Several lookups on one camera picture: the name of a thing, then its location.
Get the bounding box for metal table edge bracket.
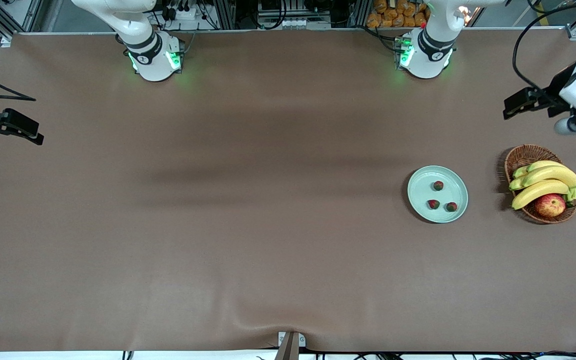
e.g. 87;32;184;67
278;331;307;348

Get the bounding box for pale green plate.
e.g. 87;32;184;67
407;165;469;224

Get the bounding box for brown wooden bar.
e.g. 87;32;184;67
274;332;301;360

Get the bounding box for bag of orange buns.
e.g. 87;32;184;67
366;0;431;29

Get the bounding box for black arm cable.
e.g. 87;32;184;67
0;64;37;102
512;0;576;96

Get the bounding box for aluminium frame post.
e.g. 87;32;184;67
216;0;236;30
350;0;371;28

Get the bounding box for red apple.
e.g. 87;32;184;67
534;193;567;218

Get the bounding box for yellow banana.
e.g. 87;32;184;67
509;165;576;201
511;179;571;211
512;160;566;180

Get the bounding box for large table cover mat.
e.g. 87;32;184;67
0;27;576;353

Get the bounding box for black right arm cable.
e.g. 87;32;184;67
0;64;37;102

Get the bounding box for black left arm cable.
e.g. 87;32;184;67
512;0;576;96

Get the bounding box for brown wicker basket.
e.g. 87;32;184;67
504;144;576;225

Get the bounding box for white power strip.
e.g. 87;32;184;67
165;4;200;21

